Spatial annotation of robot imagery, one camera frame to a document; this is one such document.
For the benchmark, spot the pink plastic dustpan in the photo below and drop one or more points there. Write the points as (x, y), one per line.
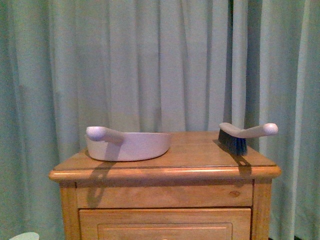
(106, 144)

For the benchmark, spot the beige hand brush black bristles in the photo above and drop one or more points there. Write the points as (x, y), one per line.
(235, 139)

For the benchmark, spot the pale green curtain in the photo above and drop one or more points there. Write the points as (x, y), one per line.
(157, 66)

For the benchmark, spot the wooden nightstand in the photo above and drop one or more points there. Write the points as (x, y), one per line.
(197, 172)

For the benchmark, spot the wooden nightstand drawer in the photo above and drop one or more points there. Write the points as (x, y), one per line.
(166, 224)

